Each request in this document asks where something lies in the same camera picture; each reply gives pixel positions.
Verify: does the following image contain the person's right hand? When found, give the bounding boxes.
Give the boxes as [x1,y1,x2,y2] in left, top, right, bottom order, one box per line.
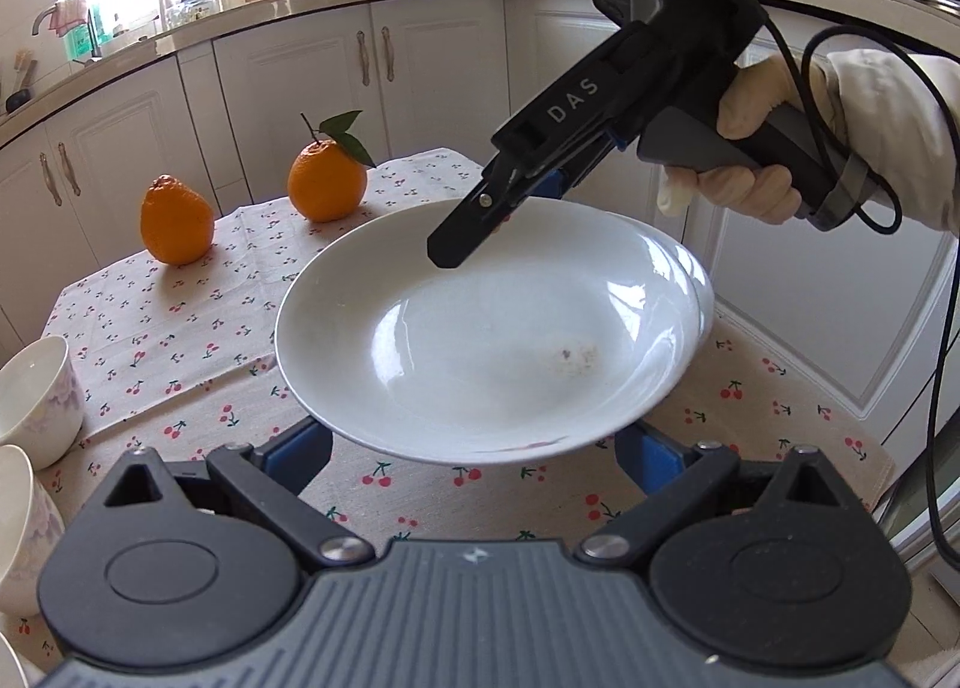
[656,50,854,226]

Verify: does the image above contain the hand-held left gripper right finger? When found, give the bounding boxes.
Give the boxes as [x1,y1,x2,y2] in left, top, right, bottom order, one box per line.
[576,424,841,570]

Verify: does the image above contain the metal sink faucet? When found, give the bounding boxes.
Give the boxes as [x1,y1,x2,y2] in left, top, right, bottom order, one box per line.
[30,2,106,59]

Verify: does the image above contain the pink dish cloth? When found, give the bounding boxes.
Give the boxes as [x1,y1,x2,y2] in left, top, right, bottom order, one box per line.
[49,0,89,35]

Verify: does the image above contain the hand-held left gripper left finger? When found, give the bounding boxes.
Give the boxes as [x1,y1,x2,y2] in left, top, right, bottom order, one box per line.
[97,416,376,573]

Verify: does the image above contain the knobbed orange fruit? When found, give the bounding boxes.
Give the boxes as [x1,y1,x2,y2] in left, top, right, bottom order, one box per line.
[141,175,215,266]

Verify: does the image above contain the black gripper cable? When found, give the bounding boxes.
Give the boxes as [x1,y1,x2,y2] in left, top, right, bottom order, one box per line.
[761,0,960,588]

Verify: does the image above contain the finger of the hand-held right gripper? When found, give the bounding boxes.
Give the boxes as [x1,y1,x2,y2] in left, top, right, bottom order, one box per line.
[426,159,537,271]
[536,122,629,203]

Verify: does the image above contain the utensil holder with utensils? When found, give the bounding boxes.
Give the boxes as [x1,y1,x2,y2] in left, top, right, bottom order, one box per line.
[6,49,38,113]

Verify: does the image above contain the green detergent bottle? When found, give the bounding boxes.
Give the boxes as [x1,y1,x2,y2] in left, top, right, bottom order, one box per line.
[66,0,98,61]

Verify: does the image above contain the orange with green leaf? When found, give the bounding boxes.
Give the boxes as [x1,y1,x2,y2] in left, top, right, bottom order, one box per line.
[288,110,377,223]

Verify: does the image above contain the white plate with brown stain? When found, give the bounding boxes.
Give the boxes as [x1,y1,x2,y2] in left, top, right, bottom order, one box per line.
[274,197,713,465]

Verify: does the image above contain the glass jar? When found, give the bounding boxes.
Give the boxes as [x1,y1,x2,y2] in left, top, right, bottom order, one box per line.
[165,0,218,31]

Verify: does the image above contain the cherry print tablecloth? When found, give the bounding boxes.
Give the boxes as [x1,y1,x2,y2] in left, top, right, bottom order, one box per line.
[0,148,897,688]

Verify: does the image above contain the white ceramic bowl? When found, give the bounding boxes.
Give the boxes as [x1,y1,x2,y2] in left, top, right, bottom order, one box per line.
[0,444,70,618]
[0,335,85,470]
[0,628,27,688]

